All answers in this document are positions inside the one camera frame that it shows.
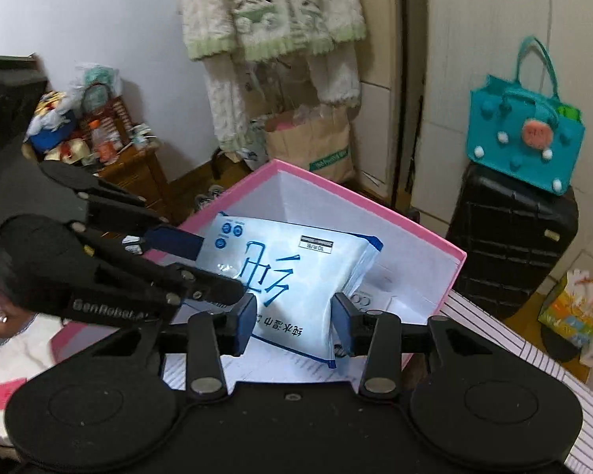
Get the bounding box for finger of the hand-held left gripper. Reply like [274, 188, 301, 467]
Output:
[74, 224, 246, 308]
[81, 192, 204, 260]

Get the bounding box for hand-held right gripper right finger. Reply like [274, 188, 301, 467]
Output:
[330, 292, 494, 400]

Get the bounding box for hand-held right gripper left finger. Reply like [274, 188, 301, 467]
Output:
[94, 293, 258, 401]

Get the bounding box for white blue wet wipes packet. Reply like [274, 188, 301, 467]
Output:
[185, 213, 383, 369]

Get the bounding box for pink cardboard box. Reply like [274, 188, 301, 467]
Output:
[52, 159, 468, 359]

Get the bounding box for grey shoes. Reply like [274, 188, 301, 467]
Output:
[195, 185, 227, 209]

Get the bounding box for white printed paper sheet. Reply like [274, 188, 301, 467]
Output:
[163, 340, 366, 392]

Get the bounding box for white cloth with pink tag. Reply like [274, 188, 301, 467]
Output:
[0, 313, 69, 438]

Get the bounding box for white printed bag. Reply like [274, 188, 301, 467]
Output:
[242, 144, 270, 171]

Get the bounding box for orange capped bottle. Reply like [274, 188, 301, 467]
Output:
[90, 119, 117, 165]

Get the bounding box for blue container with toys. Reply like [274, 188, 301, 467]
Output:
[27, 91, 80, 156]

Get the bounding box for brown wicker basket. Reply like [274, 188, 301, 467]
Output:
[81, 84, 130, 144]

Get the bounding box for brown paper bag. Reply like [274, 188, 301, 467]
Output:
[264, 106, 357, 183]

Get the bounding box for black hard suitcase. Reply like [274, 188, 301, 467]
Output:
[445, 162, 580, 321]

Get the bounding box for striped bed sheet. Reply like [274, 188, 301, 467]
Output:
[400, 289, 593, 474]

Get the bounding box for white green plastic bag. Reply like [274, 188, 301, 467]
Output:
[69, 62, 123, 100]

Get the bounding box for black round stool base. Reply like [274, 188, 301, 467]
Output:
[541, 326, 581, 362]

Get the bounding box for colourful gift bag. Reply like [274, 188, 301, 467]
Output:
[538, 269, 593, 351]

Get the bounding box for teal felt handbag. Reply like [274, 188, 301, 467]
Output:
[466, 36, 586, 196]

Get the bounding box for fluffy cream green jacket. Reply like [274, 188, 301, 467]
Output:
[180, 0, 367, 63]

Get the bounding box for cream wardrobe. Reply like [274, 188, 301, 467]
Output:
[356, 0, 593, 280]

